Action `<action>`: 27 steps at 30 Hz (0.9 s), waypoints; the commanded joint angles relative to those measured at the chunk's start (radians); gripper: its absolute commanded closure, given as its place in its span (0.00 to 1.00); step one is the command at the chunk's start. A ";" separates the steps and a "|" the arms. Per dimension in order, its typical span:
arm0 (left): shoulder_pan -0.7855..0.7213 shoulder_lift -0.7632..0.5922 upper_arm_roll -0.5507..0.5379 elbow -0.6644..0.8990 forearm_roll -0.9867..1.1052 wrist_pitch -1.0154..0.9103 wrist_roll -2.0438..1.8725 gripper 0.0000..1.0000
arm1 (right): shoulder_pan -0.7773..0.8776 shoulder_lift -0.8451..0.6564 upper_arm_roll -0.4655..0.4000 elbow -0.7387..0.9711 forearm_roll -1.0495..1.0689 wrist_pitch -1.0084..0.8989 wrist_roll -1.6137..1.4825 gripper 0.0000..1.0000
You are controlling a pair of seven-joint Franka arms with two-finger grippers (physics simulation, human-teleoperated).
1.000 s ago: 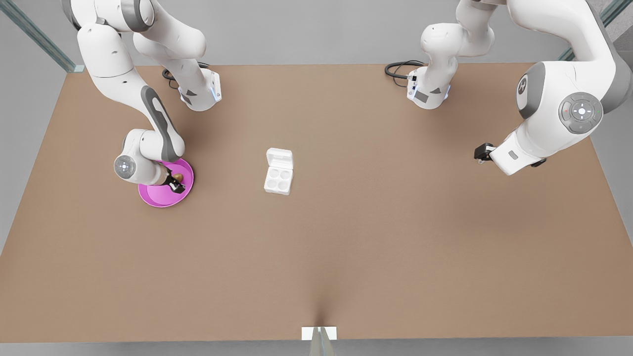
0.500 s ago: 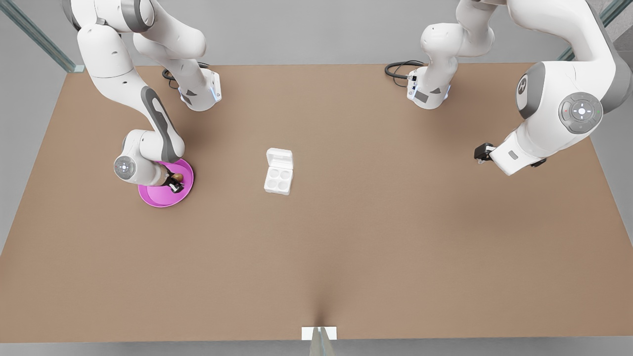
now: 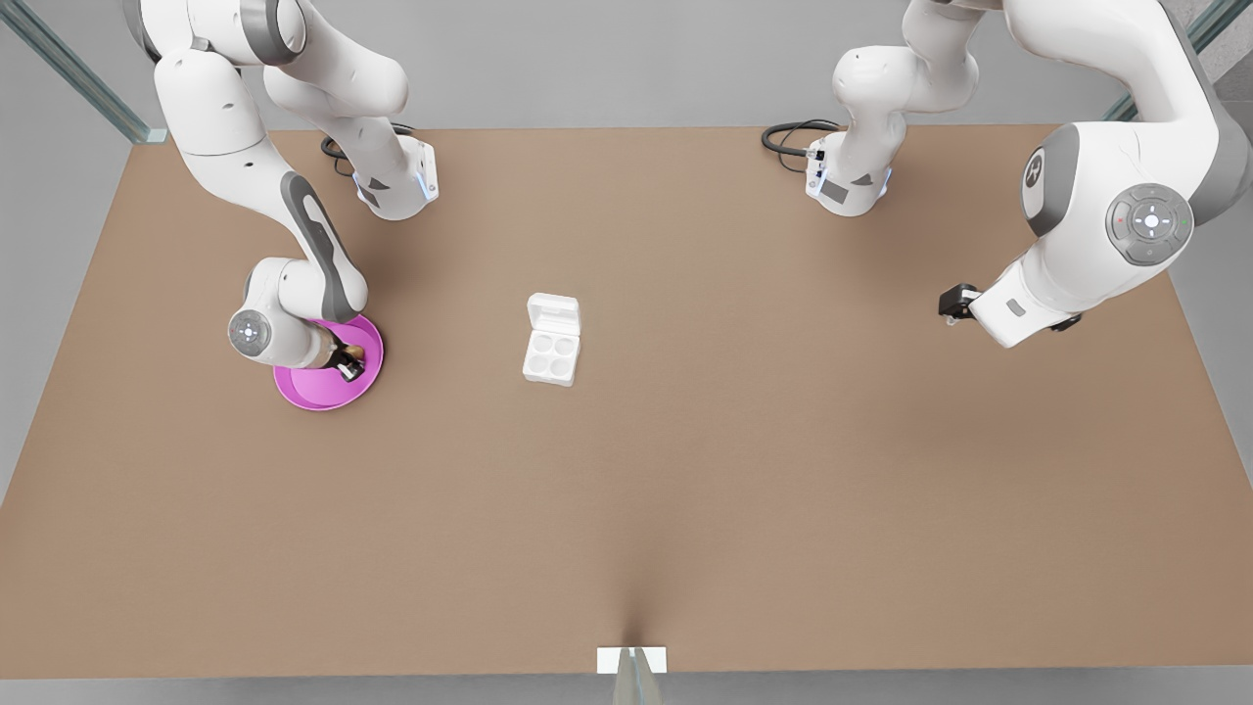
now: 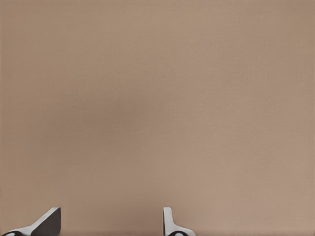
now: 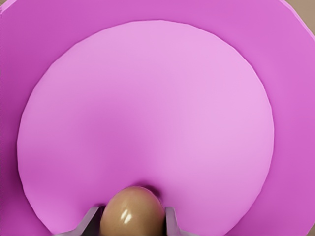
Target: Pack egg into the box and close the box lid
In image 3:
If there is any white egg box base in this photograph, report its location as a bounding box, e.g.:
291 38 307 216
522 331 580 387

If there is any pink round plate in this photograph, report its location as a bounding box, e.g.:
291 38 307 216
273 313 385 411

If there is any black cable loop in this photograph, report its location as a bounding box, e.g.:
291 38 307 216
321 122 417 178
762 119 845 177

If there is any silver frame post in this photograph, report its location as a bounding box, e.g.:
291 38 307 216
597 646 668 705
0 0 169 146
1104 0 1253 123

